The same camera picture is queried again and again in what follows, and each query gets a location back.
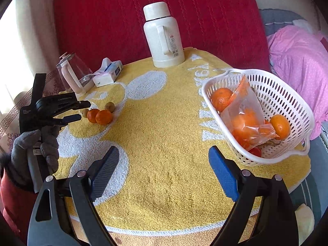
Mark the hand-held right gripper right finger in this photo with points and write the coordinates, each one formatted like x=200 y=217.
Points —
x=223 y=176

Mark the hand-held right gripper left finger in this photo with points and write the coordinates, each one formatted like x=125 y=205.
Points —
x=106 y=169

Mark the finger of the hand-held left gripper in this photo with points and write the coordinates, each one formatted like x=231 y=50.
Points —
x=68 y=120
x=76 y=105

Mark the kiwi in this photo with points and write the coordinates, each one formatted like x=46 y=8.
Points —
x=84 y=112
x=110 y=106

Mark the orange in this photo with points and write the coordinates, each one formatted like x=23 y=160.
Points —
x=280 y=126
x=91 y=116
x=221 y=100
x=104 y=117

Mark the small red tomato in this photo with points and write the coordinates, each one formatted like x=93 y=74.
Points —
x=255 y=152

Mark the orange plastic bag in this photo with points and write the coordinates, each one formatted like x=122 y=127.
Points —
x=246 y=117

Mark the white plastic basket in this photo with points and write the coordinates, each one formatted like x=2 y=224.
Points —
x=281 y=97

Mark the person's left forearm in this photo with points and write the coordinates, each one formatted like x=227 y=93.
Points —
x=15 y=205

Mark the person's left hand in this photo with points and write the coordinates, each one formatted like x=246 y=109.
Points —
x=23 y=153

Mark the beige patterned curtain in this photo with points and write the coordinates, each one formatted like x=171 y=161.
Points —
x=15 y=123

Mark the tissue pack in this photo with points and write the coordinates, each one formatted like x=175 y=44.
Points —
x=107 y=74

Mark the yellow printed towel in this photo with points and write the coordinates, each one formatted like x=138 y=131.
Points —
x=166 y=133

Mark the red quilted blanket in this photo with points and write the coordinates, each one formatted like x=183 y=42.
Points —
x=102 y=18

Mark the grey bedsheet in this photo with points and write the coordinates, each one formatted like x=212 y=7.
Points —
x=315 y=184

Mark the pale yellow soft object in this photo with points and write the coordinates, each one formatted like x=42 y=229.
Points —
x=305 y=220

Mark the white thermos flask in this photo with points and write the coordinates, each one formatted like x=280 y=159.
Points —
x=156 y=41

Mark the pink dotted duvet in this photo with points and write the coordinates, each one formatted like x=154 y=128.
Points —
x=299 y=64

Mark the grey headboard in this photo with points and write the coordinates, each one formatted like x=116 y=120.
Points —
x=276 y=18

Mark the white pillow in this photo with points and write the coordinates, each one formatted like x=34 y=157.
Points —
x=305 y=25

